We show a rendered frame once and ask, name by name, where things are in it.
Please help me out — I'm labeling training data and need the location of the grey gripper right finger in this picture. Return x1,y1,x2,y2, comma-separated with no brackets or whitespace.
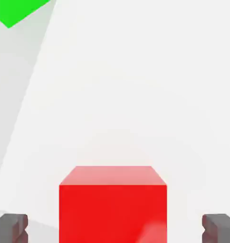
201,213,230,243

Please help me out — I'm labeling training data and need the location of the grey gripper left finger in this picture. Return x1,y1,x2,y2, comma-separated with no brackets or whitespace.
0,213,29,243

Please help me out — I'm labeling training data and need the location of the small red cube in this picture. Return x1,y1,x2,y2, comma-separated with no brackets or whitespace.
58,165,168,243

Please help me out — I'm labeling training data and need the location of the small green cube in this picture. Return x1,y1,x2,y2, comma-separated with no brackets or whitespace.
0,0,51,29

